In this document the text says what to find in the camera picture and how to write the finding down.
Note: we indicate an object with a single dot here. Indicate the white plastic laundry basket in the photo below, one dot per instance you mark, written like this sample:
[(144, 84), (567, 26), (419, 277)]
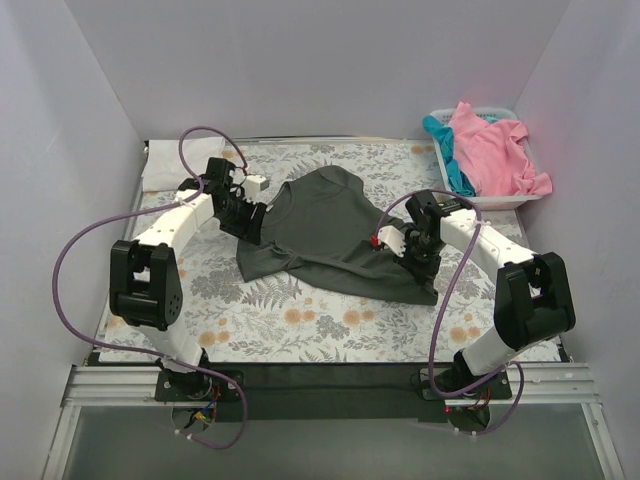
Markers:
[(489, 203)]

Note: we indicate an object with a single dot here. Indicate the pink t shirt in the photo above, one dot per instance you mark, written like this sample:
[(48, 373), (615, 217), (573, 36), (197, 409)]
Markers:
[(492, 155)]

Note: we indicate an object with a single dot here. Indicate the dark grey t shirt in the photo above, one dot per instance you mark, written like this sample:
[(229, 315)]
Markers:
[(318, 228)]

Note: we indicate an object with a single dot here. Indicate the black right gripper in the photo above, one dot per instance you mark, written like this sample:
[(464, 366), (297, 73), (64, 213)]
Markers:
[(420, 267)]

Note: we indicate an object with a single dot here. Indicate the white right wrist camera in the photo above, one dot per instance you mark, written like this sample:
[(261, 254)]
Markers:
[(391, 238)]

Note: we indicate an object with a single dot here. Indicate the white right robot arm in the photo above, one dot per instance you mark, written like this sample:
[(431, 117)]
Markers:
[(532, 299)]

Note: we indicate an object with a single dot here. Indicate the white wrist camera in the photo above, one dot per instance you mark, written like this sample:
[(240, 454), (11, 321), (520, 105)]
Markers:
[(253, 185), (391, 238)]

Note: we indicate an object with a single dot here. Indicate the teal t shirt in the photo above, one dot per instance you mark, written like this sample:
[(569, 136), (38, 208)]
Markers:
[(444, 138)]

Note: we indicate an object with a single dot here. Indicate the white folded t shirt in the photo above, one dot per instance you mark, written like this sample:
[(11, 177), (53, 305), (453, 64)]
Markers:
[(164, 170)]

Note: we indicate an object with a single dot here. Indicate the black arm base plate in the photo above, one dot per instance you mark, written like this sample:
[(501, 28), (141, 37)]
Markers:
[(336, 391)]

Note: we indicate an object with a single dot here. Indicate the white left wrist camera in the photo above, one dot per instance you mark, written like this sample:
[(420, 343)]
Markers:
[(253, 185)]

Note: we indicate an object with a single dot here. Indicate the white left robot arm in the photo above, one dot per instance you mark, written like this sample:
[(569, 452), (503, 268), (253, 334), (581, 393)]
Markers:
[(145, 287)]

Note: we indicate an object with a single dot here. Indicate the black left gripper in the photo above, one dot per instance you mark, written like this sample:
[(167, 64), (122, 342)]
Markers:
[(251, 221)]

